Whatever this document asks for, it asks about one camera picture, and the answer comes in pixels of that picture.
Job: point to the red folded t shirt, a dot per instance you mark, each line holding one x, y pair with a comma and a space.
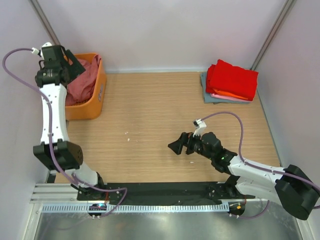
227, 77

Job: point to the orange folded t shirt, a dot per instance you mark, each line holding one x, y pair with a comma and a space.
229, 95

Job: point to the orange plastic basket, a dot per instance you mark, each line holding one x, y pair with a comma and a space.
92, 108

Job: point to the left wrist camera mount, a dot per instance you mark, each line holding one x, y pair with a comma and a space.
37, 50

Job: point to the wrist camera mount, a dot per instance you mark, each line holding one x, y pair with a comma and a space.
200, 126
37, 50

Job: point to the grey folded t shirt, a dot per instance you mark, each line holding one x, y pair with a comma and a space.
209, 99

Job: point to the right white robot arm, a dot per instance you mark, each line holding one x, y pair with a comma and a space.
288, 187

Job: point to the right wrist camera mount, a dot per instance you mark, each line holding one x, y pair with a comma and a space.
200, 126

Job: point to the light pink folded t shirt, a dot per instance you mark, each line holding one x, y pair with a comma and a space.
227, 98

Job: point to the aluminium frame rail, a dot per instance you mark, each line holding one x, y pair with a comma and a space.
53, 193

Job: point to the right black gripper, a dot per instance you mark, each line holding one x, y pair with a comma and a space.
185, 139

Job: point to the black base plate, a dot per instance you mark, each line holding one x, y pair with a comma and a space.
161, 193

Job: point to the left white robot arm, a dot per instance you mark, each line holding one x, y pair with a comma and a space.
55, 150

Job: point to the white slotted cable duct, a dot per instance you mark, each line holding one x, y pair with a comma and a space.
99, 208

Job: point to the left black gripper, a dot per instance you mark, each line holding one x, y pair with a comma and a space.
76, 68

